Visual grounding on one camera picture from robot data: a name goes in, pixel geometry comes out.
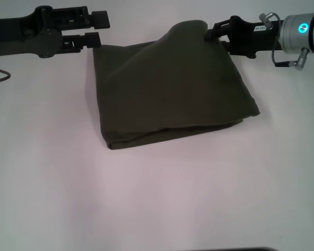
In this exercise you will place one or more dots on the dark green FREE t-shirt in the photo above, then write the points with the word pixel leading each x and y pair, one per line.
pixel 167 86

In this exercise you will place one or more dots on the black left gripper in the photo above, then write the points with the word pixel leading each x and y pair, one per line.
pixel 23 34

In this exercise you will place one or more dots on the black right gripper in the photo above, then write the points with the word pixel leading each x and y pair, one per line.
pixel 251 36

